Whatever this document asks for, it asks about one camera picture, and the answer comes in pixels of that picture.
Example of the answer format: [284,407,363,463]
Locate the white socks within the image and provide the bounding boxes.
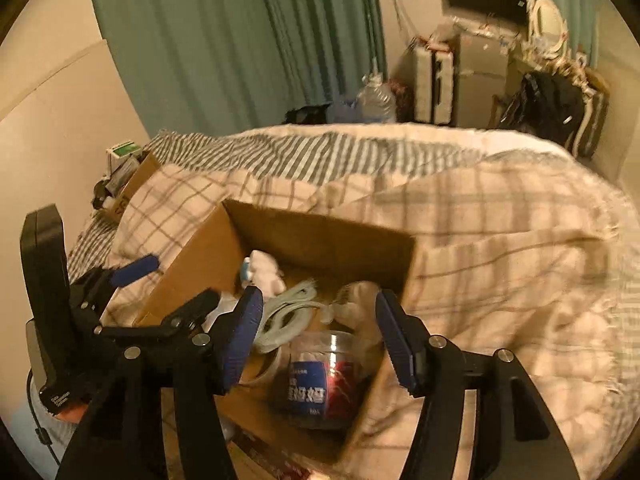
[240,250,286,298]

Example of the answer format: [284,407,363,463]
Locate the light green plastic hanger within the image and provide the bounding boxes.
[253,280,334,354]

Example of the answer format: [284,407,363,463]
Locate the clear plastic jar blue label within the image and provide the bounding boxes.
[285,330,383,430]

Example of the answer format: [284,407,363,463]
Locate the red white medicine box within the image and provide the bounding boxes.
[226,427,338,480]

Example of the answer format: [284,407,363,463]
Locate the large open cardboard box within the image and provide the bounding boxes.
[134,200,416,465]

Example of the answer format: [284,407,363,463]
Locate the small cardboard box with clutter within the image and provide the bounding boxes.
[92,141,160,223]

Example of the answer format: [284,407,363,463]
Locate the plaid beige blanket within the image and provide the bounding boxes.
[102,152,639,479]

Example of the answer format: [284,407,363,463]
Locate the grey checkered bed sheet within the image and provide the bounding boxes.
[68,125,639,453]

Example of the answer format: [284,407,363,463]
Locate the green curtain left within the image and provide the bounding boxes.
[92,0,386,136]

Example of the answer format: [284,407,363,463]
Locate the large clear water bottle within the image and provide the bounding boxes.
[357,73,396,124]

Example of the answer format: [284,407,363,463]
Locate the black jacket on chair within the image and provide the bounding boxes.
[498,70,585,146]

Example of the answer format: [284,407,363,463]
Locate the white suitcase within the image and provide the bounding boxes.
[413,47,454,126]

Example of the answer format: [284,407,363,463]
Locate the silver mini fridge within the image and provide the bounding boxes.
[454,32,508,129]

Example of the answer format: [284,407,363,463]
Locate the white oval vanity mirror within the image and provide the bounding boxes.
[529,0,568,60]

